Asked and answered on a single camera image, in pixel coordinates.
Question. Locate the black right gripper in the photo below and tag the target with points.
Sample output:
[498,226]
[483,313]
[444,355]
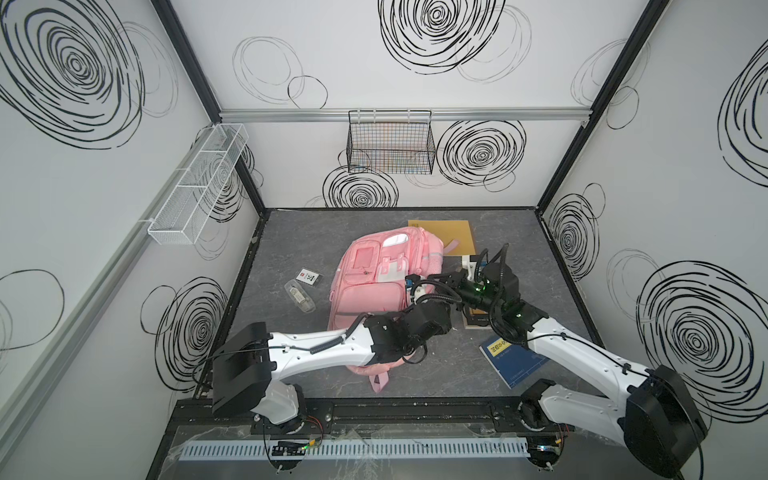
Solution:
[455,285]

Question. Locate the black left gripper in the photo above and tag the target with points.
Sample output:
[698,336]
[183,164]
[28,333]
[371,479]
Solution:
[438,315]

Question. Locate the pink student backpack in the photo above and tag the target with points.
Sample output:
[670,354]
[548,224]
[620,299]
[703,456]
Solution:
[375,276]

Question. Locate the blue book with yellow label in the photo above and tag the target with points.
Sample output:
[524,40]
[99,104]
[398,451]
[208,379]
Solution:
[513,363]

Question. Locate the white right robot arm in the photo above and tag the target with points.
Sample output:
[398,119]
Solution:
[649,411]

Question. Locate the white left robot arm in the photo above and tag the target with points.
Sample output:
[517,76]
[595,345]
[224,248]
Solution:
[250,369]

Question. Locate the brown and black book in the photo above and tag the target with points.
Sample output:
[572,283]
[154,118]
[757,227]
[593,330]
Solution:
[474,318]

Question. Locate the yellow padded envelope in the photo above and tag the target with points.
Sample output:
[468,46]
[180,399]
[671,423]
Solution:
[456,235]

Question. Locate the clear plastic case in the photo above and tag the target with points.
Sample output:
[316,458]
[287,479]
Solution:
[299,296]

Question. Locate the small white card packet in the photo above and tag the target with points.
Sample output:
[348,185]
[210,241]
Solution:
[308,277]

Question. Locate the white slotted cable duct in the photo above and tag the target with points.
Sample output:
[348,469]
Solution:
[351,449]

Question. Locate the black wire wall basket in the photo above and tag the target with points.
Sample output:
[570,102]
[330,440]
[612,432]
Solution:
[393,141]

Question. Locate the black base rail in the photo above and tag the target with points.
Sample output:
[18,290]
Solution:
[329,416]

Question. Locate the white mesh wall shelf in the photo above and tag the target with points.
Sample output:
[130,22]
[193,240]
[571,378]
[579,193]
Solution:
[191,203]

